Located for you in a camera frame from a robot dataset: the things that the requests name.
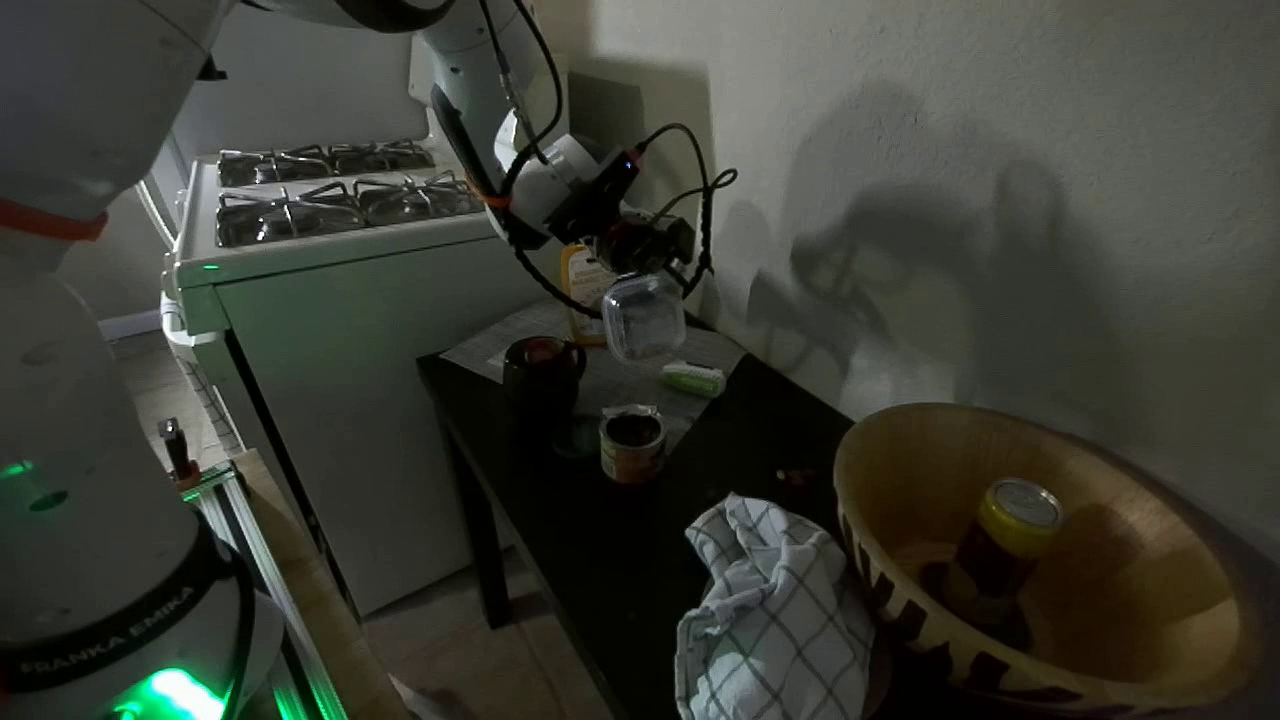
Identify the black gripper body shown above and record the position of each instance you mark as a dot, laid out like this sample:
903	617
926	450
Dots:
652	243

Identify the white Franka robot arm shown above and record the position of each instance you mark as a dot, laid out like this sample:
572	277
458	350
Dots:
81	533

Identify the yellow carton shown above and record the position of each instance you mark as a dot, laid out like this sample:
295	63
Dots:
576	286

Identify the dark brown mug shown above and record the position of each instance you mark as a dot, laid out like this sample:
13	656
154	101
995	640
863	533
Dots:
542	398

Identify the grey placemat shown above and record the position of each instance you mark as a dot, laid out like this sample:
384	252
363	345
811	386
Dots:
483	352

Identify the black table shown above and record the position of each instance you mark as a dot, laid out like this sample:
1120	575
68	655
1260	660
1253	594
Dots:
624	546

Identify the white gas stove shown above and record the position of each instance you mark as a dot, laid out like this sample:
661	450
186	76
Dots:
363	401

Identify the white green checkered cloth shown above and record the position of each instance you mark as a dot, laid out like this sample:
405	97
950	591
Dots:
772	627

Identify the dark jar yellow lid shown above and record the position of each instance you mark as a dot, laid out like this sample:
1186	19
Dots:
1021	513

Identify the wooden plank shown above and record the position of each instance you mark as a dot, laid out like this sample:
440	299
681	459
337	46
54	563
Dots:
315	587

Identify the red tipped tool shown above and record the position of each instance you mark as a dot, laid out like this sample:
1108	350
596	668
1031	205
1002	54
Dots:
175	444

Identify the patterned wooden bowl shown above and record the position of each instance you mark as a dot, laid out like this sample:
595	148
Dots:
1145	587

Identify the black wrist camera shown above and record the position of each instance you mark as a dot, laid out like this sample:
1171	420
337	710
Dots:
596	202

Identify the silver metal rail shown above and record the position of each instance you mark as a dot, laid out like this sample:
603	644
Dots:
252	546

